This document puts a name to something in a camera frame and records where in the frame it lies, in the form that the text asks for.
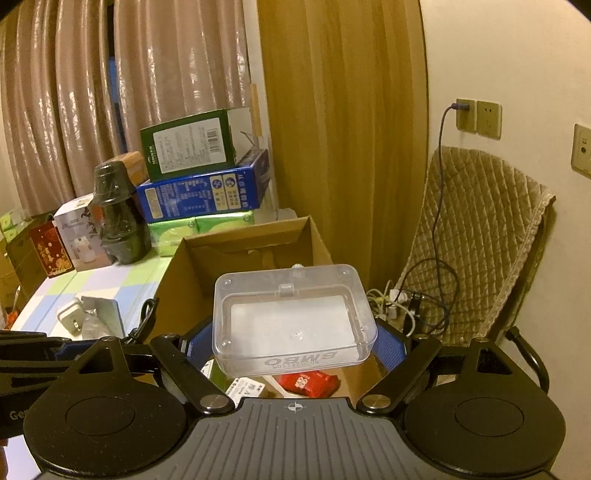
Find dark green stacked pots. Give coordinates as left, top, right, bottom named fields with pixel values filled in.
left=93, top=161, right=149, bottom=265

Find red snack packet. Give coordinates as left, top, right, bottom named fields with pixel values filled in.
left=279, top=371, right=340, bottom=398

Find pile of light green packs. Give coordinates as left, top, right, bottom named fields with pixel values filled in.
left=0, top=210, right=21, bottom=243

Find shiny beige curtain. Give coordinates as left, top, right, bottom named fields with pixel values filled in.
left=0, top=0, right=259, bottom=220

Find brown storage carton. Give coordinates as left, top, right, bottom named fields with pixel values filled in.
left=7, top=215, right=56, bottom=296

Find light green tissue pack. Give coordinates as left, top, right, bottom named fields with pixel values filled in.
left=148, top=219, right=199, bottom=257
left=194, top=210, right=254, bottom=238

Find white humidifier carton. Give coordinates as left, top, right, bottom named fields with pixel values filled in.
left=53, top=194, right=112, bottom=272

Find dark charging cable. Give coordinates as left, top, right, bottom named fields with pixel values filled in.
left=429, top=102, right=469, bottom=324

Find brown cardboard box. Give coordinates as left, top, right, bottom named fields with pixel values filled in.
left=150, top=216, right=370, bottom=407

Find dark green carton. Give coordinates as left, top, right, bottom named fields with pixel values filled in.
left=140, top=107, right=254, bottom=183

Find black power adapter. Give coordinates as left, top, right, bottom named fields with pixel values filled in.
left=406, top=293, right=431, bottom=333

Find beige wall socket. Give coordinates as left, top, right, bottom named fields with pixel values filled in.
left=455, top=98, right=478, bottom=132
left=475, top=99, right=502, bottom=139

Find clear plastic box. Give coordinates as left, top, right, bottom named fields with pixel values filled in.
left=212, top=264, right=379, bottom=377

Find chair with quilted cover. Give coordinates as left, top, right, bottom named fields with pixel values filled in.
left=392, top=145, right=557, bottom=344

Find golden curtain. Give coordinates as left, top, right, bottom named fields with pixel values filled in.
left=256, top=0, right=428, bottom=296

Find beige wall plate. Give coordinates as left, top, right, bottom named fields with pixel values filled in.
left=571, top=124, right=591, bottom=178

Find white barcode medicine box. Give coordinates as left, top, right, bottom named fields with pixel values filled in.
left=226, top=376, right=269, bottom=409

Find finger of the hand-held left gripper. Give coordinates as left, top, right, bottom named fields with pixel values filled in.
left=0, top=330, right=95, bottom=372

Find blue carton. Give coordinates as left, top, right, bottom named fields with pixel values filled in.
left=136, top=148, right=271, bottom=224

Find red gold printed packet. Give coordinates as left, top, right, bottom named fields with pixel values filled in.
left=28, top=220, right=75, bottom=278

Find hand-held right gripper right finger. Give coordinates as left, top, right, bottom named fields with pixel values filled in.
left=357, top=323, right=520, bottom=415

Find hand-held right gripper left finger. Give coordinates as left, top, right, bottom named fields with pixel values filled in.
left=68, top=323, right=234, bottom=415

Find black cable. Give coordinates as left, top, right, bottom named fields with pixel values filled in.
left=124, top=299, right=160, bottom=344

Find silver foil bag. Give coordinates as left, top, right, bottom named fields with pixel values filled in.
left=81, top=296, right=125, bottom=340

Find white charger plug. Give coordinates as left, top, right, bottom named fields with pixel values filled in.
left=57, top=298, right=86, bottom=337

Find white power strip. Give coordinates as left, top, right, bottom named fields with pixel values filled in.
left=369, top=286, right=416, bottom=324

